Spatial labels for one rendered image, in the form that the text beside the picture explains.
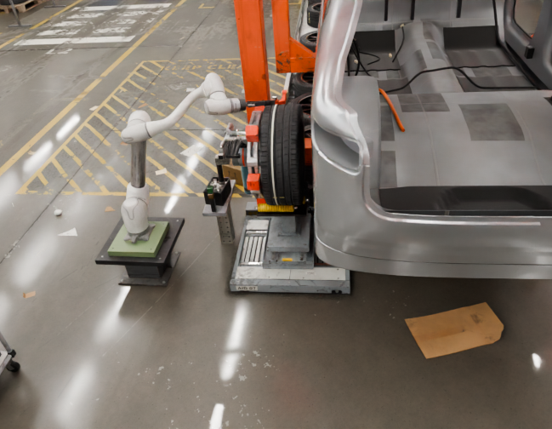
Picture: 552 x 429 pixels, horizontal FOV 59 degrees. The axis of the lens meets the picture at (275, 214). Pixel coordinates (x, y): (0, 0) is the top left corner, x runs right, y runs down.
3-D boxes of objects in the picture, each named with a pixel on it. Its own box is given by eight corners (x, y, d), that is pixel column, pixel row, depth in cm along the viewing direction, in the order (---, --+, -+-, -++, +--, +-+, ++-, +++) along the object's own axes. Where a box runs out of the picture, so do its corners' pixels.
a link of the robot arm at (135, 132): (143, 124, 298) (145, 115, 308) (116, 134, 299) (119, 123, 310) (152, 143, 305) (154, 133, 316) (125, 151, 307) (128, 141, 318)
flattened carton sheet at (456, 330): (511, 339, 295) (512, 335, 293) (426, 360, 288) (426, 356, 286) (483, 303, 318) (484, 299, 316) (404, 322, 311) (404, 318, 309)
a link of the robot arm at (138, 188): (124, 215, 351) (128, 197, 368) (147, 217, 354) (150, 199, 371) (124, 117, 307) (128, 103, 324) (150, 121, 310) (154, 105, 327)
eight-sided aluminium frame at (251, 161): (263, 213, 318) (254, 139, 286) (253, 213, 319) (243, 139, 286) (271, 168, 361) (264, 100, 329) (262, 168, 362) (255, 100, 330)
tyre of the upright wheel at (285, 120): (304, 208, 352) (298, 201, 286) (272, 208, 354) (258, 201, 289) (305, 117, 355) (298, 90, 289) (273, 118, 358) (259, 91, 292)
